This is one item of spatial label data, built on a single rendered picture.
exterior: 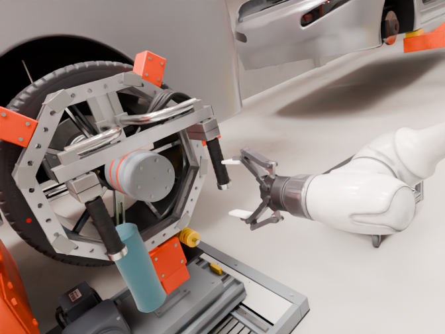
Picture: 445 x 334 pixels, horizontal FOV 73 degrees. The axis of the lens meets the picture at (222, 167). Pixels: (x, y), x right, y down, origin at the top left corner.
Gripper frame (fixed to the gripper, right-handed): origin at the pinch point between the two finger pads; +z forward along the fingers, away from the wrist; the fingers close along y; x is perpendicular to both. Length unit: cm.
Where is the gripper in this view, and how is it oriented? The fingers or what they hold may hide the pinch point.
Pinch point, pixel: (232, 187)
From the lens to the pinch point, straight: 78.3
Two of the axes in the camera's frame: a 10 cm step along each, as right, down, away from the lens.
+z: -6.2, -0.2, 7.8
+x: -7.7, 1.9, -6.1
